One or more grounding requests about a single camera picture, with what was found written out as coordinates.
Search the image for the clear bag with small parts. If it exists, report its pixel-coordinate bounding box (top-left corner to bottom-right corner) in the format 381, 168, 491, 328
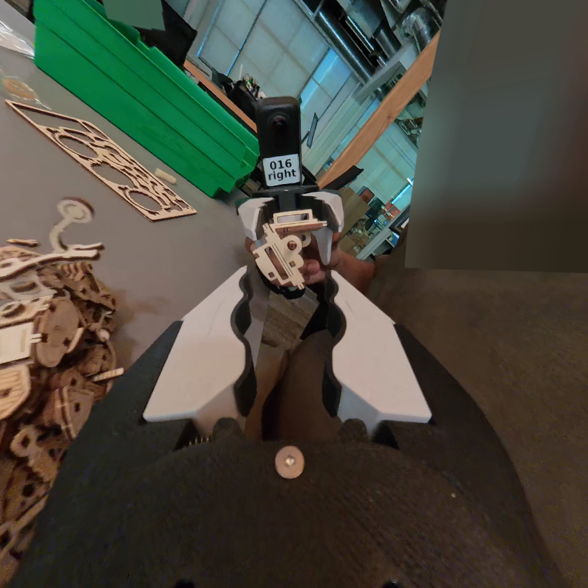
0, 69, 47, 108

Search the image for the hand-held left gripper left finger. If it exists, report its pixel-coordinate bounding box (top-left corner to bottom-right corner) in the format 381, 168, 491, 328
142, 266, 266, 432

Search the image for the black bag with pens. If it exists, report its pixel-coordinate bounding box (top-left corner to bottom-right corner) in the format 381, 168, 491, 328
227, 73, 267, 121

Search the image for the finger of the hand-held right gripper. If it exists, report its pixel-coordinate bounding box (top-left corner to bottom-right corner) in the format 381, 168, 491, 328
236, 198, 274, 242
312, 190, 345, 266

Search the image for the cardboard box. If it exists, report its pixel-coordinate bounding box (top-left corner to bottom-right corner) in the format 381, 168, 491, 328
340, 186, 368, 255

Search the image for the clear plastic bag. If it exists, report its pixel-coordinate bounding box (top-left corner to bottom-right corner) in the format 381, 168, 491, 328
0, 16, 36, 59

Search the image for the small wooden model subassembly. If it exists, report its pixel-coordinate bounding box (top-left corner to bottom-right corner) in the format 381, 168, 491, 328
252, 209, 328, 290

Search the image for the person's right hand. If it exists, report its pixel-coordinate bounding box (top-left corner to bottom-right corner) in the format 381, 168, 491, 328
293, 233, 375, 297

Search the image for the wooden sheet with round cutouts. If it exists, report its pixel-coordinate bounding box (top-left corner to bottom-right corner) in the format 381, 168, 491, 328
6, 100, 197, 222

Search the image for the pile of wooden puzzle pieces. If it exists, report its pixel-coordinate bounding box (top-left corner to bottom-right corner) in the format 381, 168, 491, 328
0, 198, 126, 559

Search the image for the green plastic bin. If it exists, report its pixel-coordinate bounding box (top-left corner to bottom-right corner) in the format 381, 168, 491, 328
33, 0, 260, 199

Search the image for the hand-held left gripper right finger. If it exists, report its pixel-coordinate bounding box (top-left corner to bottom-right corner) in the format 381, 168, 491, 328
301, 270, 433, 435

